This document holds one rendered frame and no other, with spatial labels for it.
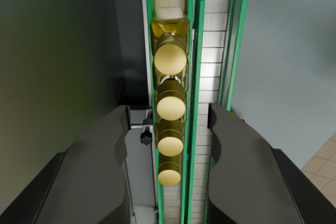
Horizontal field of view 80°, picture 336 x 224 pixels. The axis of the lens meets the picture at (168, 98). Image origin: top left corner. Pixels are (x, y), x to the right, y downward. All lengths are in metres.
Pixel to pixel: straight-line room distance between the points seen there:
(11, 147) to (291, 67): 0.71
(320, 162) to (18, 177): 2.34
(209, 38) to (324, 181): 2.28
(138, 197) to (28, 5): 0.73
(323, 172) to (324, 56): 1.84
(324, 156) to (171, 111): 2.18
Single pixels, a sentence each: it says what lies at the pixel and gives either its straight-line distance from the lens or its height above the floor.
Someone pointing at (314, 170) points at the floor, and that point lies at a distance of 2.45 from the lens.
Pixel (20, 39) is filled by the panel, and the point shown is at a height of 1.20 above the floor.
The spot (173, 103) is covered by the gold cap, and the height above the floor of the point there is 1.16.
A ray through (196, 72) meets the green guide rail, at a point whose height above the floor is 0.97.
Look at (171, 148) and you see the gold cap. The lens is 0.27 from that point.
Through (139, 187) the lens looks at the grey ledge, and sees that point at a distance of 0.80.
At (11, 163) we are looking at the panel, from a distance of 0.20.
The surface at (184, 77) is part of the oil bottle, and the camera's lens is 0.29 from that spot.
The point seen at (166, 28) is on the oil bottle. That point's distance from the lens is 0.27.
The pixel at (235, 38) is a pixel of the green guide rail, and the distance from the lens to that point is 0.43.
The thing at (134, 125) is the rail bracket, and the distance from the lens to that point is 0.51.
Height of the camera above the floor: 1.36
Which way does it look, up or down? 61 degrees down
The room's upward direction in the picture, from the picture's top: 179 degrees counter-clockwise
